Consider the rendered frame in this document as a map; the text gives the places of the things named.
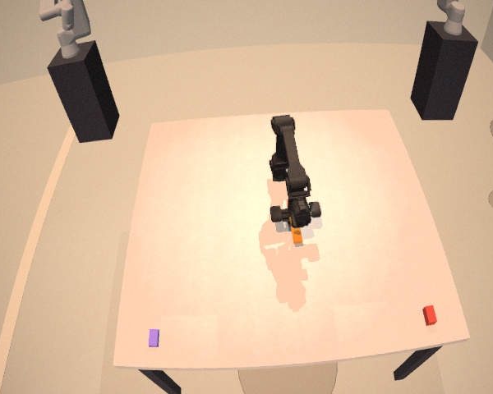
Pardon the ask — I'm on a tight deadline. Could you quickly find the purple rectangular block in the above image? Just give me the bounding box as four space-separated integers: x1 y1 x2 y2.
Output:
148 328 159 347

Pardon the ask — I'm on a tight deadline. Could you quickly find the red rectangular block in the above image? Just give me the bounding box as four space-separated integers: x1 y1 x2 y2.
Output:
422 305 437 326

